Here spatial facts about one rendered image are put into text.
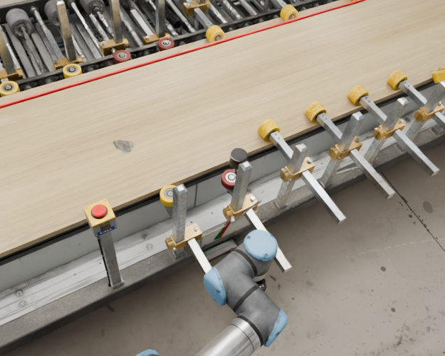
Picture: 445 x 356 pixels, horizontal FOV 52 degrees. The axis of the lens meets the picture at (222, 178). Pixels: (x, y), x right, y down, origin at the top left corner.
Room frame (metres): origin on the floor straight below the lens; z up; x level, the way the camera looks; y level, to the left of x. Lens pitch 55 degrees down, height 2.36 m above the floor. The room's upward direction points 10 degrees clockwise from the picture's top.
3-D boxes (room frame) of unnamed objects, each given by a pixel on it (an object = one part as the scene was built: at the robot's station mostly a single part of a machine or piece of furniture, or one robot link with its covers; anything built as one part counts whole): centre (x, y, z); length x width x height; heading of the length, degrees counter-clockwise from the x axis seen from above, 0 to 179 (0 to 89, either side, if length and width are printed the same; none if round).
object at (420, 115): (1.57, -0.87, 0.95); 0.14 x 0.06 x 0.05; 128
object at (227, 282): (0.47, -0.07, 1.25); 0.12 x 0.12 x 0.09; 51
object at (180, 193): (0.78, 0.12, 0.93); 0.04 x 0.04 x 0.48; 38
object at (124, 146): (1.11, 0.42, 0.91); 0.09 x 0.07 x 0.02; 67
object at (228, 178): (1.04, -0.04, 0.85); 0.08 x 0.08 x 0.11
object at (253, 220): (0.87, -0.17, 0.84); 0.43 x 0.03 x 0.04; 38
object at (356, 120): (1.24, -0.46, 0.93); 0.04 x 0.04 x 0.48; 38
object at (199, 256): (0.76, 0.06, 0.81); 0.44 x 0.03 x 0.04; 38
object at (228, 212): (0.95, -0.09, 0.85); 0.14 x 0.06 x 0.05; 128
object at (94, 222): (0.62, 0.33, 1.18); 0.07 x 0.07 x 0.08; 38
